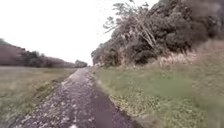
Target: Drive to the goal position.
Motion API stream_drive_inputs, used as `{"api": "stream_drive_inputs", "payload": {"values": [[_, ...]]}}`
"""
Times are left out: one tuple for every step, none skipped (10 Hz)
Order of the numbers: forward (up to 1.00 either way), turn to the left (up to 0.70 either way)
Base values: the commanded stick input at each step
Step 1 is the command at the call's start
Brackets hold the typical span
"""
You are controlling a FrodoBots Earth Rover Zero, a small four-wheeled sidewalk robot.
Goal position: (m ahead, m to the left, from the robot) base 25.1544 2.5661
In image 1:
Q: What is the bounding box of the grass slope with leaves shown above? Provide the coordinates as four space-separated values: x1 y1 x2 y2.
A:
85 39 224 128

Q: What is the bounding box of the dark asphalt path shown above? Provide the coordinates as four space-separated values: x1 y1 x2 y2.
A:
9 67 141 128

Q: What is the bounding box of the wood with bare branches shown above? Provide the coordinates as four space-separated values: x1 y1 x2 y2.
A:
90 0 224 68

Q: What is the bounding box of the low distant tree line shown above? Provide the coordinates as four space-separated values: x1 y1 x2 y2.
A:
0 37 89 69

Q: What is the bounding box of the flat grass field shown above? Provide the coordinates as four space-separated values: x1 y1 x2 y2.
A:
0 65 78 128

